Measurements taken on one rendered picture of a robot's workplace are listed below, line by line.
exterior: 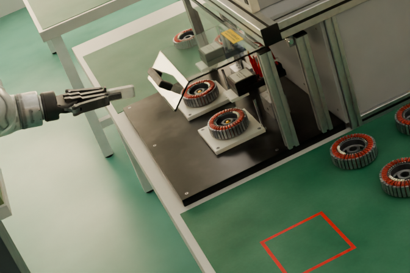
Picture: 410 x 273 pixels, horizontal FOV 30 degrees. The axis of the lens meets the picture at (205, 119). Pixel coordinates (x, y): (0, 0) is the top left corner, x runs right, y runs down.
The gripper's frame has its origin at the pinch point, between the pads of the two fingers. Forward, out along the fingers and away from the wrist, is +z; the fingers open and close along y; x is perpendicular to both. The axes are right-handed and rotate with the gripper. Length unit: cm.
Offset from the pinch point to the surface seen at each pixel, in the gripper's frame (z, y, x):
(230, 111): 30.4, -3.5, -13.1
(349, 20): 55, 19, 16
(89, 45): 8, -116, -27
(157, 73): 8.5, 6.9, 6.5
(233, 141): 27.7, 6.0, -17.4
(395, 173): 53, 46, -12
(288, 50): 51, -9, 0
